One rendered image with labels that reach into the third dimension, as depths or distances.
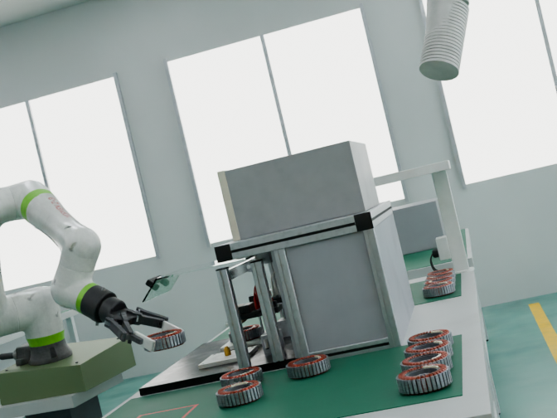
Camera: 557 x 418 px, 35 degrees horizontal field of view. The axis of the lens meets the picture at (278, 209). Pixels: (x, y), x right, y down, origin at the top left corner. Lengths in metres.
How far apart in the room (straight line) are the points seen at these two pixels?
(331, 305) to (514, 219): 4.99
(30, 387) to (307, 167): 1.22
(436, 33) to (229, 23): 4.12
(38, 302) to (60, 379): 0.27
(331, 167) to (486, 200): 4.87
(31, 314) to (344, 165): 1.20
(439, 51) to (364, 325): 1.53
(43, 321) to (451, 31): 1.93
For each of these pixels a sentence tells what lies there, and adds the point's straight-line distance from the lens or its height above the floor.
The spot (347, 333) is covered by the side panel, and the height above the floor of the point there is 0.81.
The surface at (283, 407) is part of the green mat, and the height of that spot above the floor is 0.75.
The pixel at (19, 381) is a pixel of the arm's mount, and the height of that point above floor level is 0.82.
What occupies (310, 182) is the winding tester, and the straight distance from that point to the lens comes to 2.47.
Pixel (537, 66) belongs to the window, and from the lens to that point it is 7.32.
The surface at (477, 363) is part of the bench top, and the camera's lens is 2.01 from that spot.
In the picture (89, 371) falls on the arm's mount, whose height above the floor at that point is 0.80.
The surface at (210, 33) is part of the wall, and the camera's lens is 7.63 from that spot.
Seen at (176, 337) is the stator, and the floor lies 0.91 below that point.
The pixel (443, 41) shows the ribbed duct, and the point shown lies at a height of 1.67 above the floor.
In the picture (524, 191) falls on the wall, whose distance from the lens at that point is 7.28.
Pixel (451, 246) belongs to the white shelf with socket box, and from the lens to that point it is 3.65.
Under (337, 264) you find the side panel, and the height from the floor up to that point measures 0.99.
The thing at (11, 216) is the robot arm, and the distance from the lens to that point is 2.86.
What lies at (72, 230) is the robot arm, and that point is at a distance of 2.52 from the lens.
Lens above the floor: 1.19
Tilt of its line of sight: level
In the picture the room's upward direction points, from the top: 13 degrees counter-clockwise
